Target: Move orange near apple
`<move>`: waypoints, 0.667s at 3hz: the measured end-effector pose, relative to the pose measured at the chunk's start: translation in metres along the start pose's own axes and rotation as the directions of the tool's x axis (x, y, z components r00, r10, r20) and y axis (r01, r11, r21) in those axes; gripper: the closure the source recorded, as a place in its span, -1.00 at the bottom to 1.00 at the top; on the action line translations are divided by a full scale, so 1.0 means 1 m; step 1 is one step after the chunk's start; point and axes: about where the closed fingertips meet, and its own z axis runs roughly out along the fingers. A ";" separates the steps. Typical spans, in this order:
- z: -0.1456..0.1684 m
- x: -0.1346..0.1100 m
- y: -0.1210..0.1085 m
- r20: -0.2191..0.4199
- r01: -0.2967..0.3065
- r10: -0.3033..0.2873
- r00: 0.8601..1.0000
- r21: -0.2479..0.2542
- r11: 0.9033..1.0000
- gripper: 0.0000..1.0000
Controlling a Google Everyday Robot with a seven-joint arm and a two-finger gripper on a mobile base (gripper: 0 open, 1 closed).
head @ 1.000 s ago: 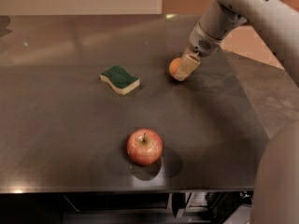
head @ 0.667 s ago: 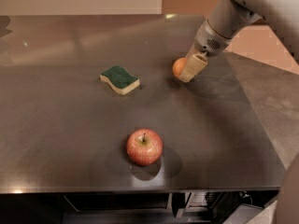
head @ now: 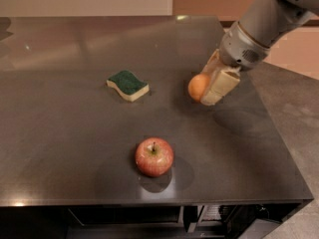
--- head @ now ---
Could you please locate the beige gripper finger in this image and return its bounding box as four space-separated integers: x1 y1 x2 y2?
201 49 224 75
200 67 240 106

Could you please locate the orange fruit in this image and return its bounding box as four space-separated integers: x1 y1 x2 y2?
187 74 210 103

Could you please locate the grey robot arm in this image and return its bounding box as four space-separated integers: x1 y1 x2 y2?
199 0 319 106

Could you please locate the red apple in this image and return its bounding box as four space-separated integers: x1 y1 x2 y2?
135 137 174 177

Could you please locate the green and yellow sponge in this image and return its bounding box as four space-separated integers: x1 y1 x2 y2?
106 70 150 103

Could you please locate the dark cabinet under counter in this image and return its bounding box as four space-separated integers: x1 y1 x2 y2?
0 201 308 239

